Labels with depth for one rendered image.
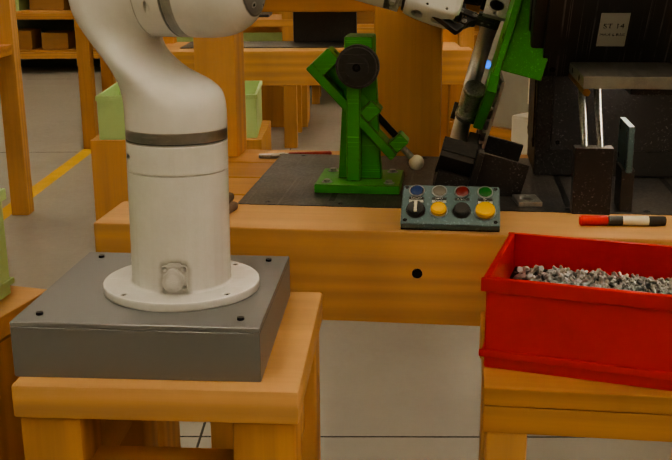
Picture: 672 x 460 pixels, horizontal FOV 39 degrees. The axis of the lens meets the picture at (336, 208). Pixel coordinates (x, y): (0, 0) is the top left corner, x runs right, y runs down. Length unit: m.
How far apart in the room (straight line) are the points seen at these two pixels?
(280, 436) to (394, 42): 1.11
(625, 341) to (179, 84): 0.61
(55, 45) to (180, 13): 10.48
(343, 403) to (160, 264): 1.85
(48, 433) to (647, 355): 0.70
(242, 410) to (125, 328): 0.16
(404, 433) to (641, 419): 1.61
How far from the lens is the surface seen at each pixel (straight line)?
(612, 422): 1.22
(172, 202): 1.11
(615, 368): 1.22
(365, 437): 2.76
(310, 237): 1.47
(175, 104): 1.10
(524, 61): 1.65
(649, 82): 1.49
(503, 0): 1.75
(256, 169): 1.98
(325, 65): 1.68
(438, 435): 2.78
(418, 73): 2.02
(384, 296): 1.49
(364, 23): 8.63
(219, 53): 2.07
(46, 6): 11.55
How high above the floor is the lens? 1.31
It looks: 15 degrees down
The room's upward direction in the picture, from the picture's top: straight up
